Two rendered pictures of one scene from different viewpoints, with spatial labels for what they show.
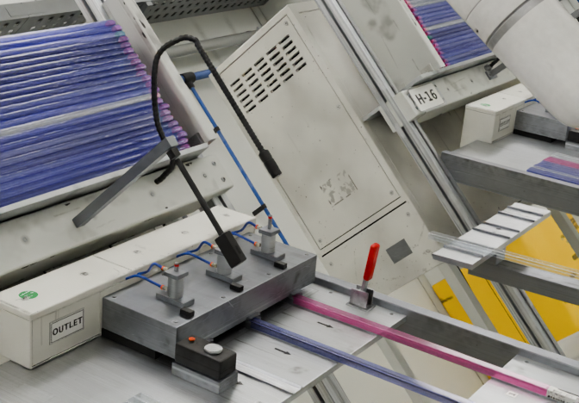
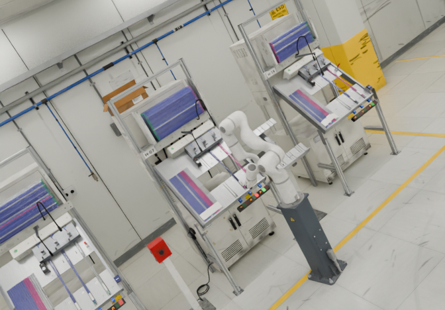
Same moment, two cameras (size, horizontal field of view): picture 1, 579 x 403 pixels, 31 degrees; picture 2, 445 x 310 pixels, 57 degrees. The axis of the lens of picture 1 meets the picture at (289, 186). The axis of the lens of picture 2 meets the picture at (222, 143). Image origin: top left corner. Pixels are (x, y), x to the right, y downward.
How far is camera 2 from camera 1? 253 cm
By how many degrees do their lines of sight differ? 39
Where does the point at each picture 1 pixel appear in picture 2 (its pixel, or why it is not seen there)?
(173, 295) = (194, 150)
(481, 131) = (287, 76)
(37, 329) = (173, 154)
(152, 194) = (196, 122)
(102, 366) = (183, 159)
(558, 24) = (235, 149)
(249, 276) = (208, 143)
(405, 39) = (269, 55)
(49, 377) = (175, 161)
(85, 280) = (181, 144)
